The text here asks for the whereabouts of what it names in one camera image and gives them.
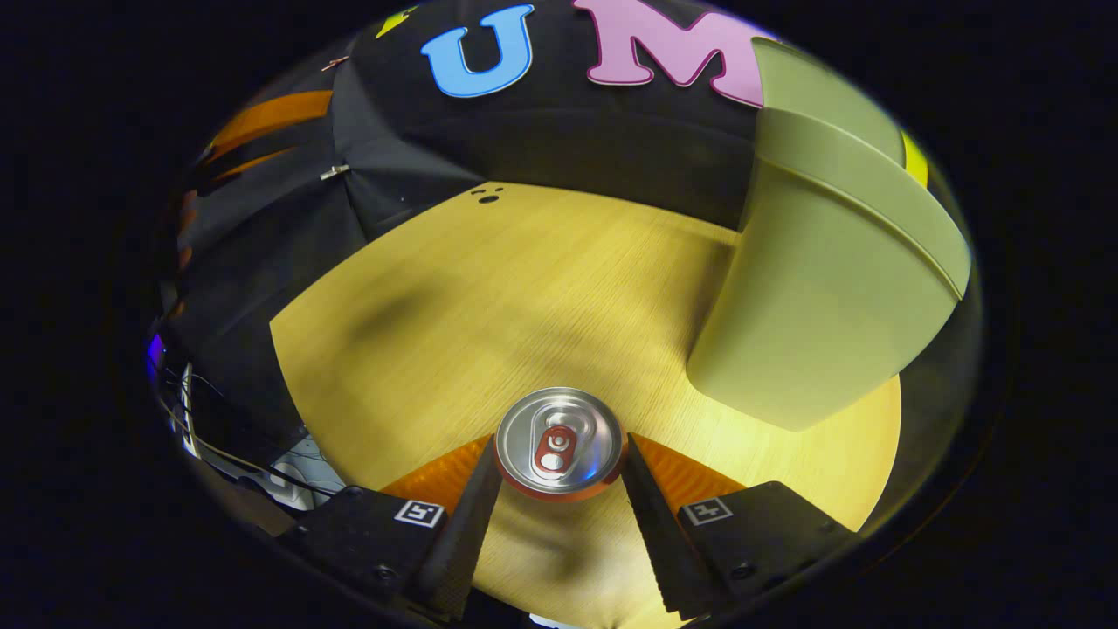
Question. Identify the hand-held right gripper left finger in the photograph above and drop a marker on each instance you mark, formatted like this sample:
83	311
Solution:
463	533

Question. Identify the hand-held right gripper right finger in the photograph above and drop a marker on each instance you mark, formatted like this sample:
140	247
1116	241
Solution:
655	533

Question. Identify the wooden desktop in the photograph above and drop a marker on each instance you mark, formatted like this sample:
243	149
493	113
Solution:
489	288

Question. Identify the pink clip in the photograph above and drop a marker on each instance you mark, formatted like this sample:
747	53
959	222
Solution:
334	62

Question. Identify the red pop can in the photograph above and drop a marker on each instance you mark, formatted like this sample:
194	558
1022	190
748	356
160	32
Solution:
559	437

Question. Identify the white clip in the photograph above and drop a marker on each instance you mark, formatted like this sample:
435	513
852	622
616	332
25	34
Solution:
334	171

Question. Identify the pale green desktop garbage bin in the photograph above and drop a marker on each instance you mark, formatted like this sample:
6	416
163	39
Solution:
812	288

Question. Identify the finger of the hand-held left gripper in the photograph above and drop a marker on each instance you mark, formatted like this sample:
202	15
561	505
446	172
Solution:
279	112
253	162

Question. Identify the white device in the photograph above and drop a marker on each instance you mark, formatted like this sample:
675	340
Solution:
301	463

